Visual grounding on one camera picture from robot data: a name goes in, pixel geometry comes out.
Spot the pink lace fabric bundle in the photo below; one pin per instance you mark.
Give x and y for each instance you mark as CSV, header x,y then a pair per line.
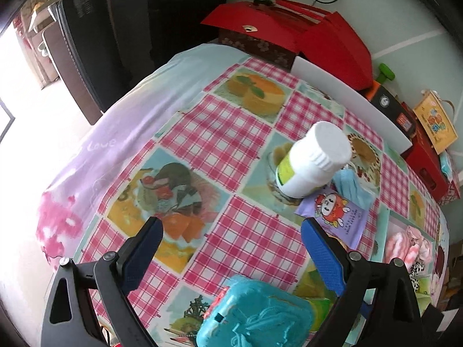
x,y
420,248

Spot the white pill bottle green label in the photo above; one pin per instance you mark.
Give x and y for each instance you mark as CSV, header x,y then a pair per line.
x,y
313,160

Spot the red patterned gift box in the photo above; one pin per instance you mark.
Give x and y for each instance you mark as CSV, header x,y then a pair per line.
x,y
453,193

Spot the leopard print scrunchie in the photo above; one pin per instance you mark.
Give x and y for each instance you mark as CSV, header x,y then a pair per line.
x,y
417,268

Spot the blue wet wipes pack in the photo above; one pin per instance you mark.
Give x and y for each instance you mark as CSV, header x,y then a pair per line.
x,y
446,165

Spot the black box with QR label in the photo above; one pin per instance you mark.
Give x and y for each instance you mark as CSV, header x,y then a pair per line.
x,y
386,103

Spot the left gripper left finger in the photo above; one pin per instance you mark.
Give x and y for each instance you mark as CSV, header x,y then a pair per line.
x,y
70,318

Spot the green cloth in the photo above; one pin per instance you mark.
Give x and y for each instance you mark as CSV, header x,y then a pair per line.
x,y
424,297

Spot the pink white zigzag towel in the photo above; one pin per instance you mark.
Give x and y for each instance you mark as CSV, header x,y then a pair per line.
x,y
397,247

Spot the colourful patterned tablecloth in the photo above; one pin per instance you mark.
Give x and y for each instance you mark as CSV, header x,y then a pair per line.
x,y
196,145

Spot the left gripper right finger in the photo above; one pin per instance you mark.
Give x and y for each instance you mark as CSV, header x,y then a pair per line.
x,y
381,292

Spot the red gift box with window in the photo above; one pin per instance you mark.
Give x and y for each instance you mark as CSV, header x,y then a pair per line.
x,y
423,159

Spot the red open gift bag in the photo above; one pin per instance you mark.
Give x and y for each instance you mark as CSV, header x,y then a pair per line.
x,y
322,37

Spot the yellow wooden handle box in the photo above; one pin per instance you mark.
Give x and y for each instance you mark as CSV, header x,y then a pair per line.
x,y
436,122

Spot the black cabinet with monitor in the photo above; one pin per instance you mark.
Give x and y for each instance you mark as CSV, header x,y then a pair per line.
x,y
101,49

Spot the purple baby wipes packet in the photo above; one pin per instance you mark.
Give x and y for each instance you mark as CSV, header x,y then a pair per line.
x,y
337,215

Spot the blue surgical face mask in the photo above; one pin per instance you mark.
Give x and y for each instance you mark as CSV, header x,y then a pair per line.
x,y
347,184

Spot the green dumbbell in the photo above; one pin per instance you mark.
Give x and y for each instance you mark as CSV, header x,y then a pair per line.
x,y
385,74

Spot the teal embossed plastic box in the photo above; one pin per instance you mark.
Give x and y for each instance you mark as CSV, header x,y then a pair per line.
x,y
250,312

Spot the teal shallow cardboard tray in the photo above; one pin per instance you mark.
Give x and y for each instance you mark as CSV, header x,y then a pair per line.
x,y
382,223

